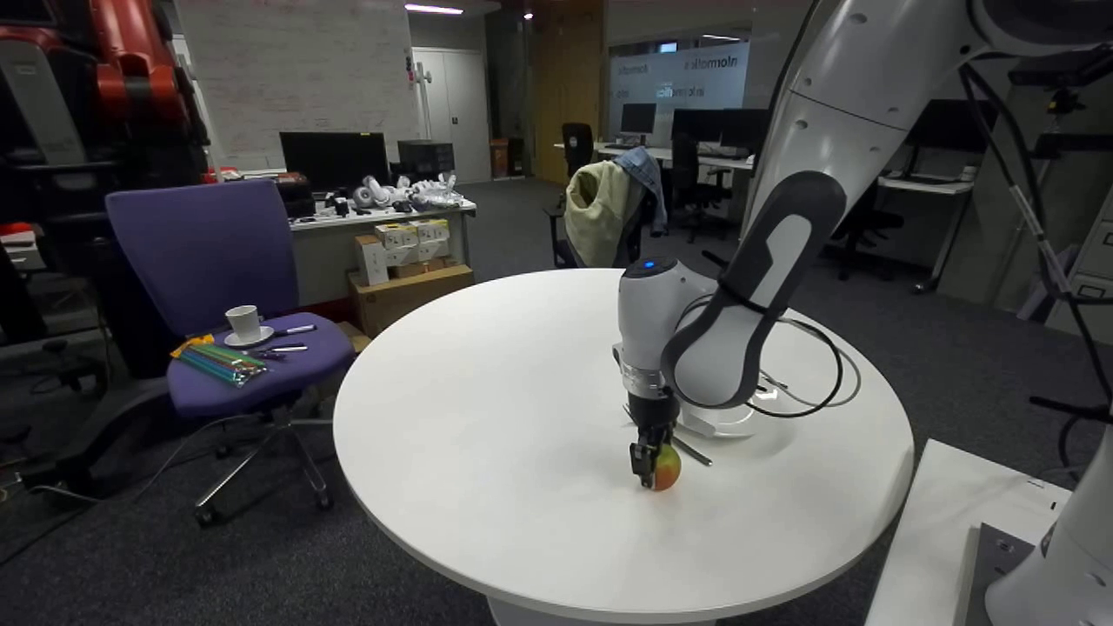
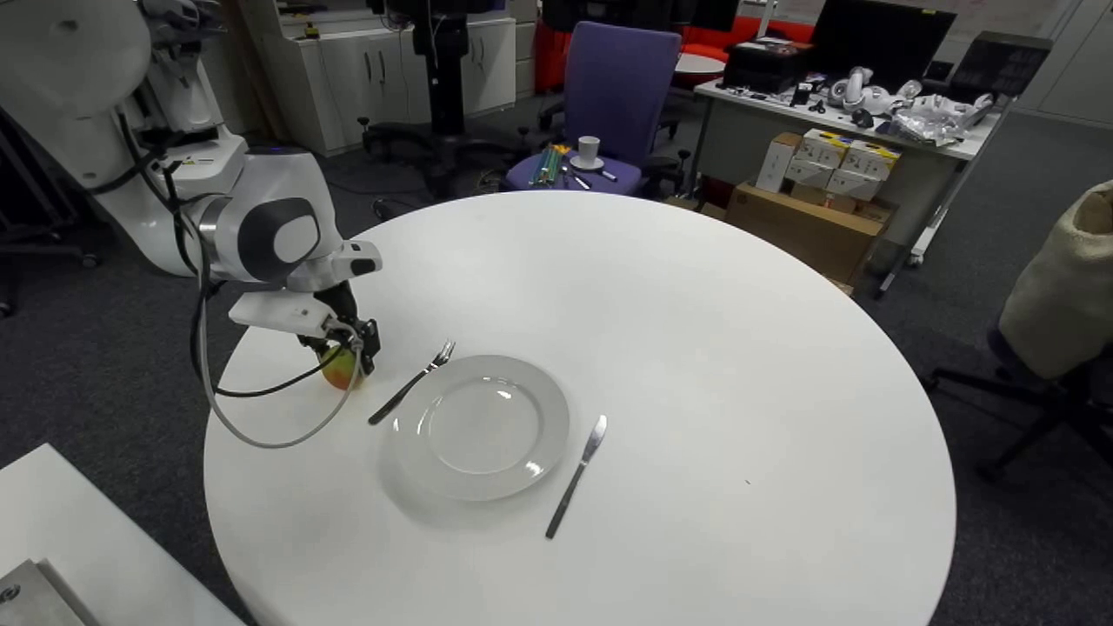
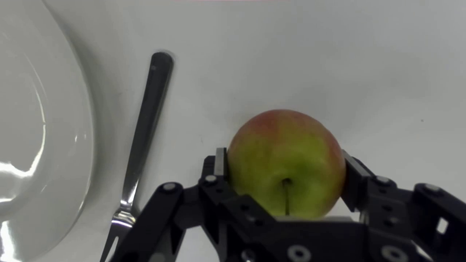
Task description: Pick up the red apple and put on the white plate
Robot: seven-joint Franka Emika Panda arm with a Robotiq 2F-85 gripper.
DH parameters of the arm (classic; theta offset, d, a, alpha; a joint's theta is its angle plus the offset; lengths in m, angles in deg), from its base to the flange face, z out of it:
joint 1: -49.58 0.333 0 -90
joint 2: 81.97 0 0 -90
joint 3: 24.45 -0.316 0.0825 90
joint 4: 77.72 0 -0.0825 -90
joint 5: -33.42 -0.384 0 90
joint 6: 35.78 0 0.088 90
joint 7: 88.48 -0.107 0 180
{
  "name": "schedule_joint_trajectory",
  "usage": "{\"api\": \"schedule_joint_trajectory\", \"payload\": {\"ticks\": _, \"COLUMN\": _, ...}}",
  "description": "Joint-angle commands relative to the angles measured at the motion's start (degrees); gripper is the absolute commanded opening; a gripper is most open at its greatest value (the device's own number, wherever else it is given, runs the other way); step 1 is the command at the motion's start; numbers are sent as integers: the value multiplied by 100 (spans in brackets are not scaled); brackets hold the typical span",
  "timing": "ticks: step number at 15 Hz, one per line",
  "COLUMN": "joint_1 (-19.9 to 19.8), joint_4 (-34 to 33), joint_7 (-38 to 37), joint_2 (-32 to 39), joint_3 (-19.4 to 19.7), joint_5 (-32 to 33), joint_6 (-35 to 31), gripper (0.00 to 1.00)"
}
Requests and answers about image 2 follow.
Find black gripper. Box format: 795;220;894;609
299;278;387;378

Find red green apple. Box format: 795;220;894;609
321;346;366;396

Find white round plate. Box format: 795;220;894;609
380;353;572;509

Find gray metal plate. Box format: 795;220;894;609
0;556;104;626

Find silver fork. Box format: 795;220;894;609
366;339;458;428

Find silver table knife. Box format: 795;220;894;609
543;412;611;546

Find green teal strip bundle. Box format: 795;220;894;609
528;150;571;191

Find white storage cabinet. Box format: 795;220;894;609
276;6;521;157

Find black floor stand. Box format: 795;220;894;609
363;0;514;202

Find white robot platform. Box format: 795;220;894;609
0;442;246;626

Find purple office chair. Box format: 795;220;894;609
504;17;684;198

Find white office desk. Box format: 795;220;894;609
691;76;1001;273

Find brown cardboard box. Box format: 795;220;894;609
720;182;898;288

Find black desk device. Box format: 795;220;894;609
720;39;817;99

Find white cartons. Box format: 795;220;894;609
752;127;909;207

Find large black monitor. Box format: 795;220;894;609
805;0;959;93

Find white clutter pile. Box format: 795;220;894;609
795;62;1001;145

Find black chair with jacket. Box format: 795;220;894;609
920;325;1113;482

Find small black monitor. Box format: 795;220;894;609
947;27;1054;106

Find beige jacket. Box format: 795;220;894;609
996;179;1113;388

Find white wrist mount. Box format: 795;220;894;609
226;287;342;341

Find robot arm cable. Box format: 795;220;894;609
116;108;366;455

